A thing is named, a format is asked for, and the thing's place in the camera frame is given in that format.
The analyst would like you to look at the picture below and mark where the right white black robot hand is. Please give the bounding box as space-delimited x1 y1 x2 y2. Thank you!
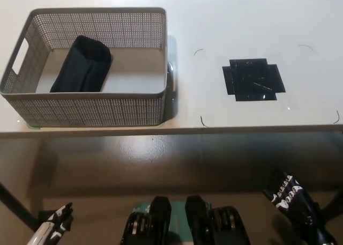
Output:
262 169 321 229

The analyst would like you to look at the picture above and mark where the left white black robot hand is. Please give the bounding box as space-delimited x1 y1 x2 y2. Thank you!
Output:
26 202 74 245

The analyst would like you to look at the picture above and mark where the grey perforated plastic basket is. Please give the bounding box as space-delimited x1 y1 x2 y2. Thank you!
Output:
0 6 169 127

